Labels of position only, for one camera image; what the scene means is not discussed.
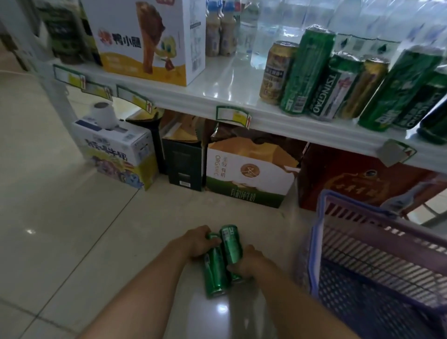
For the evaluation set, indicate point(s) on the black cardboard box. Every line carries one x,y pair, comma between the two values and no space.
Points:
183,164

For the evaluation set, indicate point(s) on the green-edged price tag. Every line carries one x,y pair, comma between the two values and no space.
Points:
396,153
232,116
136,98
70,78
99,91

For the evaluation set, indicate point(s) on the white store shelf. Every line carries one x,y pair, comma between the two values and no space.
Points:
230,87

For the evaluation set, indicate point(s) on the gold beer can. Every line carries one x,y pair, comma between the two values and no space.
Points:
277,73
365,87

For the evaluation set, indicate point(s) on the row of clear water bottles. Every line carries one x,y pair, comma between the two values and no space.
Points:
349,21

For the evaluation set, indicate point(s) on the white and green beer can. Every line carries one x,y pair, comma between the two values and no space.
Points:
333,90

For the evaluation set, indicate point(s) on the white paper roll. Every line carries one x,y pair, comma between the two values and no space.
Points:
104,114

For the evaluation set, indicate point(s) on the red cardboard box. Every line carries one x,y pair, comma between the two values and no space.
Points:
356,178

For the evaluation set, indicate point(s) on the purple plastic shopping basket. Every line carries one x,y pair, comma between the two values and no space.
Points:
377,279

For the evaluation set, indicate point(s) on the beige milk drink bottle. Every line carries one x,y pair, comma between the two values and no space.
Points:
212,31
228,31

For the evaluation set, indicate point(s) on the person's left forearm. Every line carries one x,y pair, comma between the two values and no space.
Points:
139,297

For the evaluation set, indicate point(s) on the person's left fingers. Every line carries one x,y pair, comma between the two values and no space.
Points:
213,239

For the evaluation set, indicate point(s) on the white yellow cartoon duck box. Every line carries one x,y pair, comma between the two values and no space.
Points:
139,35

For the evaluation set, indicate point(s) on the person's left hand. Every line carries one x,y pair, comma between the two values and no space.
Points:
194,244

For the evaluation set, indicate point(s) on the dark green beer can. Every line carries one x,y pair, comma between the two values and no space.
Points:
434,125
424,104

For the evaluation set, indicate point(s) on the white blue cartoon milk carton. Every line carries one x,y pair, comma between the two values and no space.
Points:
118,157

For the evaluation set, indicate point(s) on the person's right forearm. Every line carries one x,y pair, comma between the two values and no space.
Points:
307,310

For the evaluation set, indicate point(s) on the person's right thumb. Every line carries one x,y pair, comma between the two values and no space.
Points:
250,250

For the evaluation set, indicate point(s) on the green drink can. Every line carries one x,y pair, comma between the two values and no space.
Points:
232,248
215,276

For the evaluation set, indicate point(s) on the white green milk carton box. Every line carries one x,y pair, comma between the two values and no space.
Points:
248,174

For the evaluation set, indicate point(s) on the tall green beer can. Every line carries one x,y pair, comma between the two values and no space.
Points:
307,70
398,90

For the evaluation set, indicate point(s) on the dark green drink pack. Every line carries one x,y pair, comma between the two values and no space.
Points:
68,31

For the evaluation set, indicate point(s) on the person's right hand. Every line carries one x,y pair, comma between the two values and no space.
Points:
253,265

